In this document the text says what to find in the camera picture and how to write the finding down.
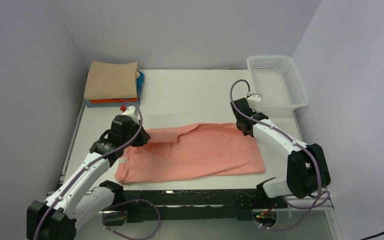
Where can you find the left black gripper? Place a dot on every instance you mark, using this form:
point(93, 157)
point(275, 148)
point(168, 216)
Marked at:
point(143, 137)

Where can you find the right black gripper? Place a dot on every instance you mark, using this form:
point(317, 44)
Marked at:
point(255, 112)

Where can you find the pink t shirt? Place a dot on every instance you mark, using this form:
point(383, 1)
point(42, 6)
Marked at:
point(190, 152)

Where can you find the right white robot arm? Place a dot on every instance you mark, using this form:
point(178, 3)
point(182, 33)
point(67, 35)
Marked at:
point(307, 172)

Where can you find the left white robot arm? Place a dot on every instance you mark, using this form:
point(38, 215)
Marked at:
point(63, 213)

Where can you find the folded orange t shirt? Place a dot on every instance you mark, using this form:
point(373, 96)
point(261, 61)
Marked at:
point(113, 100)

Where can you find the white plastic basket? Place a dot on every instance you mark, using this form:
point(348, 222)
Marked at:
point(277, 79)

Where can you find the folded tan t shirt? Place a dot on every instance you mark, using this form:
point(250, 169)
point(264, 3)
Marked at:
point(111, 81)

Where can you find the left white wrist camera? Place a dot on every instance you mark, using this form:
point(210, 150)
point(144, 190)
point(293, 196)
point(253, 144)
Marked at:
point(130, 111)

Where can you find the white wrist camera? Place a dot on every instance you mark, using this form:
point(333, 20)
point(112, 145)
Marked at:
point(254, 100)
point(130, 111)

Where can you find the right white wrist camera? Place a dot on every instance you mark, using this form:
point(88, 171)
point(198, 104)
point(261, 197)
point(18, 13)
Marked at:
point(254, 100)

